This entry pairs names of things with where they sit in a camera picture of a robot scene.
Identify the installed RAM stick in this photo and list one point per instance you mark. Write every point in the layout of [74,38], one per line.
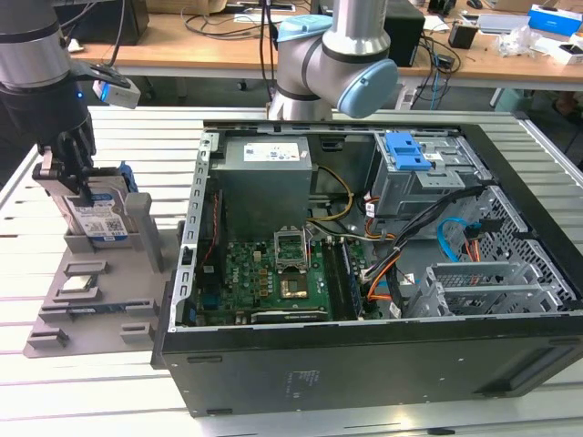
[354,282]

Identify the black desk holder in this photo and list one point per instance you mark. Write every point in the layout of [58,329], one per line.
[441,5]

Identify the small black box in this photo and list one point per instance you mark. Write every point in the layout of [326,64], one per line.
[462,37]

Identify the black graphics card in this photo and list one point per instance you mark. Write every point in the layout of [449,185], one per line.
[287,315]

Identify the silver CPU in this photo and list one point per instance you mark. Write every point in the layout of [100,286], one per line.
[77,284]

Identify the grey optical drive cage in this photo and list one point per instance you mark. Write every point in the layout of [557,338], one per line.
[401,196]

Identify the clear plastic bag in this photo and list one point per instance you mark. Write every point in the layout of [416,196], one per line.
[514,43]

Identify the blue plastic drive latch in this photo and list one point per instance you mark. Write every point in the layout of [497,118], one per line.
[405,152]

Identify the wooden desk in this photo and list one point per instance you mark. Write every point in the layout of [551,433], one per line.
[182,50]

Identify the blue and white box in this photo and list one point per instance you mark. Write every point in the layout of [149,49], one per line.
[553,20]

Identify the white power strip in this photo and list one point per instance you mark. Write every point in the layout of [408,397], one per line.
[406,98]

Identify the large black computer tower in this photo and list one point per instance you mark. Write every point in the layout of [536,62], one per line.
[136,23]

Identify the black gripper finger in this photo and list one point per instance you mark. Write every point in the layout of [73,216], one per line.
[86,186]
[45,164]

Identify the blue RAM stick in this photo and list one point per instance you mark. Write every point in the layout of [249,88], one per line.
[100,309]

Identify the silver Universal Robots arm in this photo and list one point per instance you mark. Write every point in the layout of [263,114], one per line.
[346,45]

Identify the hard disk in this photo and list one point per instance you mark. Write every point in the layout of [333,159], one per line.
[105,223]

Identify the grey metal disk bay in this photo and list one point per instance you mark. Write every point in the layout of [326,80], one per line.
[478,273]

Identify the CPU socket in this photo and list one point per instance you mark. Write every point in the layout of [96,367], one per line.
[293,287]

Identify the grey flat box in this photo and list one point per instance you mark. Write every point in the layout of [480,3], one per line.
[503,23]

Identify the pale green bin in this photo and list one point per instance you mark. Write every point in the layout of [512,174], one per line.
[509,102]

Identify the white open box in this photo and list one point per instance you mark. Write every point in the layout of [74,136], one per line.
[560,52]

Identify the grey power supply unit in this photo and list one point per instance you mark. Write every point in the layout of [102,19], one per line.
[259,191]

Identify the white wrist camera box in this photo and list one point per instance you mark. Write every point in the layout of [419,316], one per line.
[120,95]

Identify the black open PC case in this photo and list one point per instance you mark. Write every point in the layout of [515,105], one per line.
[364,373]

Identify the crumpled white paper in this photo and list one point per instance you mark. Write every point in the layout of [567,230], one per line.
[75,45]

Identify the grey parts rack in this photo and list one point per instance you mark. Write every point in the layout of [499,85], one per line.
[114,277]

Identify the green motherboard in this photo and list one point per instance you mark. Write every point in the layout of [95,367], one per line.
[250,273]

